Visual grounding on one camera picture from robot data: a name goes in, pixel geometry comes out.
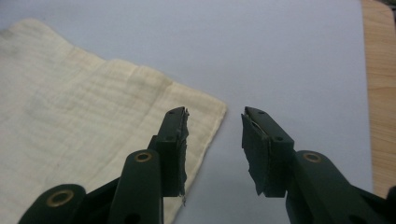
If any cream cloth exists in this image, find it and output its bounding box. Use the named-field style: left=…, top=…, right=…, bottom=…
left=0, top=18, right=228, bottom=224

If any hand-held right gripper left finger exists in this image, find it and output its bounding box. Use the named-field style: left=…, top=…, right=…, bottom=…
left=148, top=106, right=191, bottom=207

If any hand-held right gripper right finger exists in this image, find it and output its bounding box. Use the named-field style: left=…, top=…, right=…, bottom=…
left=240, top=105, right=295, bottom=199

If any wooden table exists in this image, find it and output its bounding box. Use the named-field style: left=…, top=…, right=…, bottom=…
left=361, top=0, right=396, bottom=200

